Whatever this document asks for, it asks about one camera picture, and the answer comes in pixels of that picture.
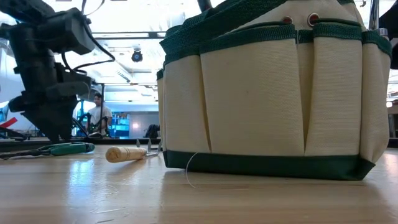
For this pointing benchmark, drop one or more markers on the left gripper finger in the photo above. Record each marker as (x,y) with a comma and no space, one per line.
(66,124)
(46,124)

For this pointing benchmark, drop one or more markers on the beige canvas green-trimmed gardening bag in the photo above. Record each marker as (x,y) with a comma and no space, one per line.
(255,102)

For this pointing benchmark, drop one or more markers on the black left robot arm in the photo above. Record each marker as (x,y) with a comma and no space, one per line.
(28,31)

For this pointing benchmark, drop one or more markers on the person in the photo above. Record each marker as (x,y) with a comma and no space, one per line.
(99,115)

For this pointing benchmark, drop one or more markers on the blue storage shelves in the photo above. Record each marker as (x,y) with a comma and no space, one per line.
(121,124)

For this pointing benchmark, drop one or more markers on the black backpack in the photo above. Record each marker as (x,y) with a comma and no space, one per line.
(151,132)

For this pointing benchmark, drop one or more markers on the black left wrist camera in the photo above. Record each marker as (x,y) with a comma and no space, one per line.
(68,31)

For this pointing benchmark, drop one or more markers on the black overhead camera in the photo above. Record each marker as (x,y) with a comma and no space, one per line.
(136,56)

